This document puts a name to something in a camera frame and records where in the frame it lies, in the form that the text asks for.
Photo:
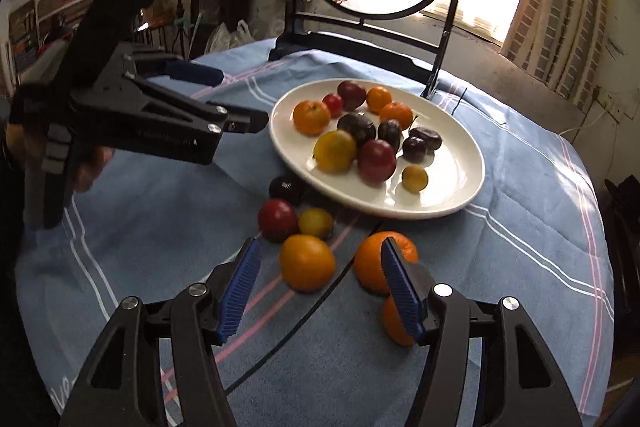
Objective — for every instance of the small yellow plum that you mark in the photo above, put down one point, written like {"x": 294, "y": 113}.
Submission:
{"x": 414, "y": 179}
{"x": 316, "y": 223}

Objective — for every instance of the checked curtain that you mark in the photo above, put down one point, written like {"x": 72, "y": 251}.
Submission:
{"x": 555, "y": 7}

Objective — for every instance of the person's left hand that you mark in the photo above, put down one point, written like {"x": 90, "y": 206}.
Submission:
{"x": 92, "y": 169}

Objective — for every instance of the large red plum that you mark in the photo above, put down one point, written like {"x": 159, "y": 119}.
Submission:
{"x": 376, "y": 162}

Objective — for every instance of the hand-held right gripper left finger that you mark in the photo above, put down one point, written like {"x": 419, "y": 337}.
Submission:
{"x": 240, "y": 292}

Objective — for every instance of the large yellow plum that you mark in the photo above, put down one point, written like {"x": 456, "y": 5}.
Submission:
{"x": 335, "y": 151}

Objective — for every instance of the dark wooden cabinet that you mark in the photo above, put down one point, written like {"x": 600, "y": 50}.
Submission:
{"x": 625, "y": 237}

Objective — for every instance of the blue striped tablecloth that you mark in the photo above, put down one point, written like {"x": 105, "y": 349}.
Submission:
{"x": 525, "y": 217}

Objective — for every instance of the white wall socket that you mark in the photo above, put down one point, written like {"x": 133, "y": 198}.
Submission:
{"x": 609, "y": 104}

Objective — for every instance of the large dark purple plum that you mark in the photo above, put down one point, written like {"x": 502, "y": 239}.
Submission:
{"x": 356, "y": 127}

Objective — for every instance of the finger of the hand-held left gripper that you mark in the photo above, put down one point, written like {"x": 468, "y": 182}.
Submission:
{"x": 235, "y": 122}
{"x": 200, "y": 73}

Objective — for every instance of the dark brown water chestnut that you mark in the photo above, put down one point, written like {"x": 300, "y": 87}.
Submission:
{"x": 426, "y": 137}
{"x": 390, "y": 133}

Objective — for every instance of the wall bookshelf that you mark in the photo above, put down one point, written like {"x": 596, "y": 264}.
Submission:
{"x": 50, "y": 22}

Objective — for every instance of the white plastic bag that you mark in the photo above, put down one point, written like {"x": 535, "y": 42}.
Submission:
{"x": 230, "y": 37}

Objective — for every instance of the small dark purple plum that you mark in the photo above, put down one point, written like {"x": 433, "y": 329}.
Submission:
{"x": 414, "y": 149}
{"x": 286, "y": 189}

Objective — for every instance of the orange mandarin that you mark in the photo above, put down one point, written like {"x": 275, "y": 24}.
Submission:
{"x": 370, "y": 262}
{"x": 378, "y": 99}
{"x": 306, "y": 263}
{"x": 392, "y": 322}
{"x": 396, "y": 115}
{"x": 311, "y": 117}

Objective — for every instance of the small red plum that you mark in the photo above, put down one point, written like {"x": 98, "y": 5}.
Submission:
{"x": 277, "y": 220}
{"x": 332, "y": 105}

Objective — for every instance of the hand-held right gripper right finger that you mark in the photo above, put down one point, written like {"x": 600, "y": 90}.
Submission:
{"x": 402, "y": 292}

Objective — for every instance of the white ceramic plate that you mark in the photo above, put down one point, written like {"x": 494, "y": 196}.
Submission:
{"x": 450, "y": 167}

